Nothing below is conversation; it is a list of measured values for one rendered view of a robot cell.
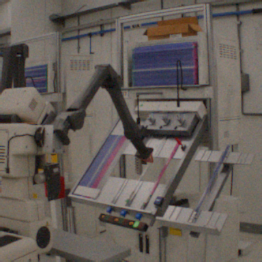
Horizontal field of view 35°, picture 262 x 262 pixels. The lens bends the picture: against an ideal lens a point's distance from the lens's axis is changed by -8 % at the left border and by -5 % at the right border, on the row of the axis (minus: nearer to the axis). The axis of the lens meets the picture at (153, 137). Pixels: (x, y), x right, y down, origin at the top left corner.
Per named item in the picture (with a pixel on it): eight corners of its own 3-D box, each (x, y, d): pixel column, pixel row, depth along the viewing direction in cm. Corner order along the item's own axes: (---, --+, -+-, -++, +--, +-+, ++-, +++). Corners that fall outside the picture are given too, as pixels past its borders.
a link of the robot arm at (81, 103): (96, 59, 211) (113, 57, 207) (104, 80, 220) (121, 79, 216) (53, 119, 183) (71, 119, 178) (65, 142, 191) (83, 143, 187)
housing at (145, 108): (206, 127, 265) (196, 110, 256) (143, 125, 295) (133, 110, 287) (211, 117, 269) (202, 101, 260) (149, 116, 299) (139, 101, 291)
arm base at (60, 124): (39, 129, 175) (61, 129, 170) (48, 116, 181) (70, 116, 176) (47, 144, 181) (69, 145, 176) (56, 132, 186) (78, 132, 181)
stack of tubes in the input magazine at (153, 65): (196, 84, 257) (194, 40, 255) (131, 86, 289) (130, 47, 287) (207, 84, 267) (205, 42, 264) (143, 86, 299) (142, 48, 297)
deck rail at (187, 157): (159, 220, 230) (154, 214, 226) (156, 220, 231) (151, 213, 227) (211, 121, 265) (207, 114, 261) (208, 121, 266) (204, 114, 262)
